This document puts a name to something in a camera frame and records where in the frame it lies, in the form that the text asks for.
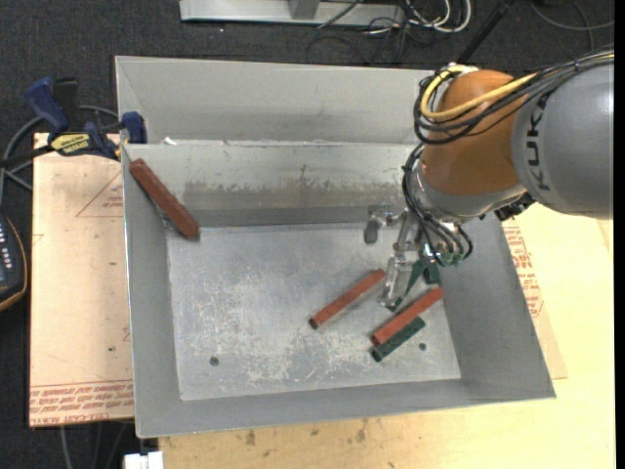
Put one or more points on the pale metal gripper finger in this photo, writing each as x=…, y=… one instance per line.
x=404, y=279
x=390, y=284

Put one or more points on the red-brown flat block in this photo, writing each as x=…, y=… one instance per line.
x=407, y=314
x=163, y=198
x=346, y=299

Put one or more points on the dark green flat block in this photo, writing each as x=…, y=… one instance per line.
x=400, y=340

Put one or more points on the grey metal bin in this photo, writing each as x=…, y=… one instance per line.
x=273, y=311

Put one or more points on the brown cardboard board red print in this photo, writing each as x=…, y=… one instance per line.
x=78, y=262

